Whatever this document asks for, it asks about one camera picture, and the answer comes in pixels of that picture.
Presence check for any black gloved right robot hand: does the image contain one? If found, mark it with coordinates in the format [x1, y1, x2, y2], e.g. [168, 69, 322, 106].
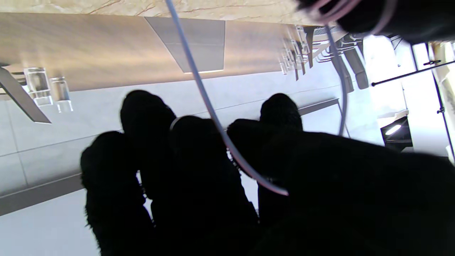
[80, 90, 455, 256]

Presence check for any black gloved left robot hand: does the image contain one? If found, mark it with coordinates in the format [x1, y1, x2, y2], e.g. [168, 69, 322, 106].
[294, 0, 455, 45]

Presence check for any thin white cable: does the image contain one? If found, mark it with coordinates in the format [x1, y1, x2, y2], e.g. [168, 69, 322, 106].
[165, 0, 398, 197]

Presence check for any black background tripod stand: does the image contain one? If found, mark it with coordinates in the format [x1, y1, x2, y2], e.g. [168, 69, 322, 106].
[371, 59, 455, 155]

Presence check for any dark grey office chair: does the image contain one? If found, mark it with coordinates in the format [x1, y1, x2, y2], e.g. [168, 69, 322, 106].
[341, 34, 370, 90]
[330, 53, 355, 94]

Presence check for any black background box with light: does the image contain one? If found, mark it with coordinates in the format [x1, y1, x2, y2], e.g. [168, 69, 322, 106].
[380, 117, 413, 153]

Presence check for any dark upright desk panel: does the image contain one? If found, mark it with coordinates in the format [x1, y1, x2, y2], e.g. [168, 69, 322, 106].
[292, 50, 301, 81]
[0, 67, 52, 125]
[304, 26, 317, 69]

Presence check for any clear acrylic name stand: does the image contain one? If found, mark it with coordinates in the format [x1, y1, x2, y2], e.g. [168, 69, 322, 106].
[50, 77, 74, 113]
[295, 26, 307, 54]
[24, 67, 54, 107]

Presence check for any brown wooden conference table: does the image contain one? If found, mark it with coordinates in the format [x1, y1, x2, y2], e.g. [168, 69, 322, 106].
[0, 12, 342, 94]

